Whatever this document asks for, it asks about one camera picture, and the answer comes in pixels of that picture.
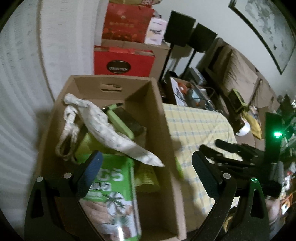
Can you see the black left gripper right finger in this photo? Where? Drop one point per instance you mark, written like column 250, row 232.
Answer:
column 250, row 221

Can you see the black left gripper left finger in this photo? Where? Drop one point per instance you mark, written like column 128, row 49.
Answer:
column 54, row 211

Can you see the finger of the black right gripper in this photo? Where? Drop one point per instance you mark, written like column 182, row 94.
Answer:
column 217, row 157
column 246, row 152

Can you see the green snack canister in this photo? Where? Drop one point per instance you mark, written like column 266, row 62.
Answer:
column 111, row 202

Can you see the white floral cloth bag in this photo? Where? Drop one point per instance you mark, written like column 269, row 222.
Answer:
column 80, row 112

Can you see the yellow shuttlecock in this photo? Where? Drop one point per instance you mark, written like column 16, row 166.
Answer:
column 145, row 179

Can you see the person's right hand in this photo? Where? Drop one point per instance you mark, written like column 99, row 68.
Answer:
column 274, row 212

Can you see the white dome lamp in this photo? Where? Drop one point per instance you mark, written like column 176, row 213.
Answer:
column 244, row 130

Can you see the yellow cloth on sofa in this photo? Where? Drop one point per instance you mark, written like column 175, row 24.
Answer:
column 254, row 125

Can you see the yellow plaid table cloth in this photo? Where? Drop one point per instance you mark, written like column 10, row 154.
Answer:
column 190, row 128

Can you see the green framed black device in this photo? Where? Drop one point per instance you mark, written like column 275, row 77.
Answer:
column 236, row 100

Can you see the open cardboard box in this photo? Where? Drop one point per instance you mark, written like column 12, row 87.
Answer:
column 161, row 214

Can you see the box of cluttered items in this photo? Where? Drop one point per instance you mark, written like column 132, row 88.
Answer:
column 188, row 94

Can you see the black right speaker on stand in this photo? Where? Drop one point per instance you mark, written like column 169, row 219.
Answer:
column 200, row 41

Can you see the black speaker on stand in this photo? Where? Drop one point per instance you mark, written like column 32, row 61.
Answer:
column 177, row 33
column 200, row 41

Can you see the large brown cardboard box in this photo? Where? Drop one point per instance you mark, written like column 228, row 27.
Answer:
column 160, row 52

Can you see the black left speaker on stand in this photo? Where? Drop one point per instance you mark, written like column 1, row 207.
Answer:
column 177, row 33

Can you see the white small product box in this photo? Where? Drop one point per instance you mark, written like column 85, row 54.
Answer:
column 155, row 31

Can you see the red collection gift bag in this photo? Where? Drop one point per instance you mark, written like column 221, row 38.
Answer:
column 122, row 61

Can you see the red patterned paper bag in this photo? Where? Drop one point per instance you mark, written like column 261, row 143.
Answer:
column 126, row 22

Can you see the crumpled brown paper bag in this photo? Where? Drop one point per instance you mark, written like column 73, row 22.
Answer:
column 148, row 3

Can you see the white curtain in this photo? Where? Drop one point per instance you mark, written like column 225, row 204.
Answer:
column 42, row 44

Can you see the framed wall painting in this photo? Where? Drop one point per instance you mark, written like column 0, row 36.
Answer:
column 270, row 25

